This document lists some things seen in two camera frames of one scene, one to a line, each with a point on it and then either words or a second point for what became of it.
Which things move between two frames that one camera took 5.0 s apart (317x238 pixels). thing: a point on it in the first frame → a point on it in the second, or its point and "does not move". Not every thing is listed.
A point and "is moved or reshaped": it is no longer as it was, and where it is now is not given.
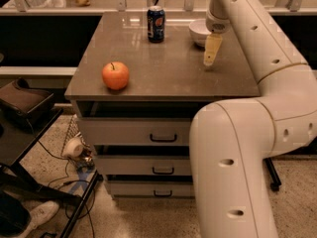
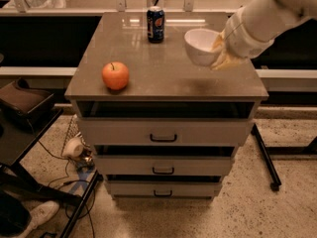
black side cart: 17,138 does not move
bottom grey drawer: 152,188 does not move
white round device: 73,148 does not move
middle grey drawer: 145,165 does not move
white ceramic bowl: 199,31 is moved or reshaped
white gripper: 216,24 → 244,39
